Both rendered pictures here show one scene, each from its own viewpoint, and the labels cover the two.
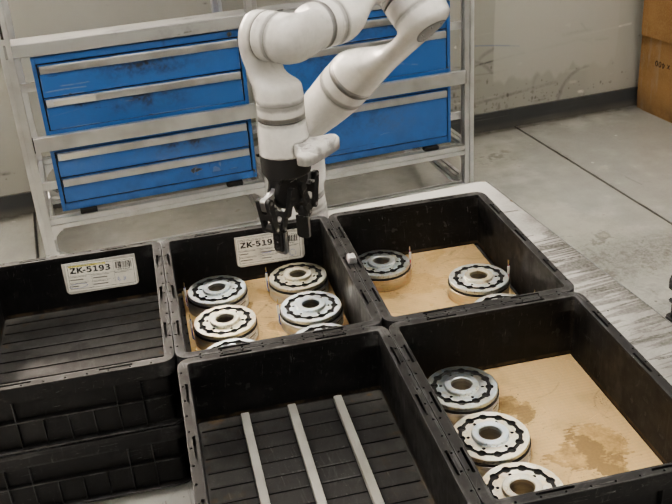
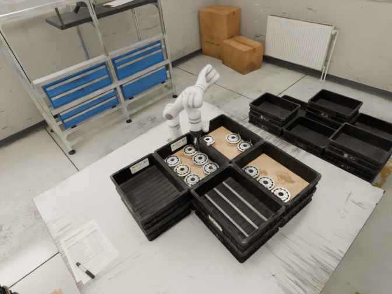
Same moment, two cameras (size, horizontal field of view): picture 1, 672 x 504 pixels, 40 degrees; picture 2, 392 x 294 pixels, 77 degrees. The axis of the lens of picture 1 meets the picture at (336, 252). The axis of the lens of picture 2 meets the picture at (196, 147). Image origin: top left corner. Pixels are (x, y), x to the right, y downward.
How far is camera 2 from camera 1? 0.67 m
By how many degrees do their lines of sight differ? 24
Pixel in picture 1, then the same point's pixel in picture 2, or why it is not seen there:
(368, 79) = not seen: hidden behind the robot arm
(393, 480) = (249, 200)
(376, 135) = (149, 82)
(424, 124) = (160, 76)
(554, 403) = (269, 168)
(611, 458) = (289, 178)
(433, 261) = (216, 134)
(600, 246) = (212, 99)
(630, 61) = (198, 41)
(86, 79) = (62, 88)
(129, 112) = (78, 94)
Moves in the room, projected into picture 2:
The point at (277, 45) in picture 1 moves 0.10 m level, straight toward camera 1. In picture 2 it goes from (198, 105) to (209, 114)
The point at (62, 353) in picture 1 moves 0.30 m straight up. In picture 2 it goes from (143, 192) to (129, 156)
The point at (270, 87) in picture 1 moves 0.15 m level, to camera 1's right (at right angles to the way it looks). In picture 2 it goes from (194, 114) to (219, 105)
